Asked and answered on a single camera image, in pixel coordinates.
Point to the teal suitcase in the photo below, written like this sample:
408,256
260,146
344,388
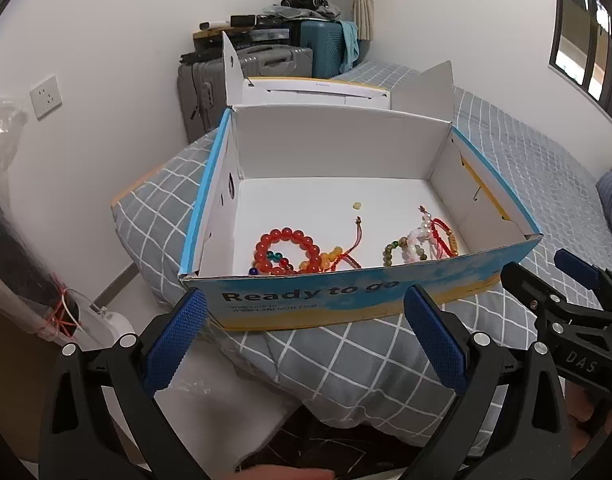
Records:
322,42

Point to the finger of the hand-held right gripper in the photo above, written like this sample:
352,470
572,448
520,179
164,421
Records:
546,310
576,262

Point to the white wall socket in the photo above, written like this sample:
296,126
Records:
46,96

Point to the dark bundle with red bands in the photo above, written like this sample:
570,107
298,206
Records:
21,270

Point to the grey suitcase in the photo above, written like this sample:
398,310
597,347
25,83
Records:
206,95

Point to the teal cloth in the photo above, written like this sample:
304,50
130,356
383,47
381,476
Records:
350,45

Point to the person's right hand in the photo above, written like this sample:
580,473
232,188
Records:
581,407

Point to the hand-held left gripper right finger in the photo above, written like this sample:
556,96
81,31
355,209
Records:
436,340

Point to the dark framed window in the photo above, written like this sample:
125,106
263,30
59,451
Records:
586,35

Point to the blue and yellow cardboard box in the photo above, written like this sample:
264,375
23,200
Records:
326,195

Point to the clear plastic bag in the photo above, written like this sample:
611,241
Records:
1,125

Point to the clear plastic storage box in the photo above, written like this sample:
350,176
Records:
268,35

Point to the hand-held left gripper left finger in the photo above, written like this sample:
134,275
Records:
176,340

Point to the black gadget pile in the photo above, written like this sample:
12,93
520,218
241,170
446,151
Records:
303,1

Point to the white floor appliance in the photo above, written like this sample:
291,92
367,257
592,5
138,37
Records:
103,322

